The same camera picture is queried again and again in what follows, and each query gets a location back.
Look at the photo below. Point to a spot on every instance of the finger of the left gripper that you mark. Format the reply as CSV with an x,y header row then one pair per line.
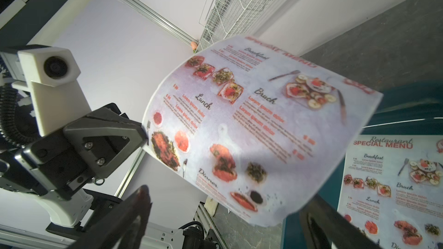
x,y
105,138

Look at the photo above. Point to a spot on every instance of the white wire wall shelf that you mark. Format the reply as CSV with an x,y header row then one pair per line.
x,y
228,18

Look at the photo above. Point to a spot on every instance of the pink artificial tulip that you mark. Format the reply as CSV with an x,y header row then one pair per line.
x,y
194,46

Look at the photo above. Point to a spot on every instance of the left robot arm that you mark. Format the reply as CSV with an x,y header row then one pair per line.
x,y
73,215

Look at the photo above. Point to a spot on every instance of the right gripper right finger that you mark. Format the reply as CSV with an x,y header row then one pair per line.
x,y
323,227

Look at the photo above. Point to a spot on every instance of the special menu sheet lower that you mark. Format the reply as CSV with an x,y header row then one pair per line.
x,y
392,190

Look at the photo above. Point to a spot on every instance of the special menu sheet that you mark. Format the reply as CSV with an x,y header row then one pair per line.
x,y
254,127
392,190

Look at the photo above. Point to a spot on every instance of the special menu sheet top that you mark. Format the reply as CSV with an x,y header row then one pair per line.
x,y
254,127

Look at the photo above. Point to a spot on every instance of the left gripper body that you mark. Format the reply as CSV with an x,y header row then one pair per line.
x,y
48,164

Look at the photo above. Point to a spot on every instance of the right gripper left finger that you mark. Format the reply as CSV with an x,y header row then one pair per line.
x,y
122,228

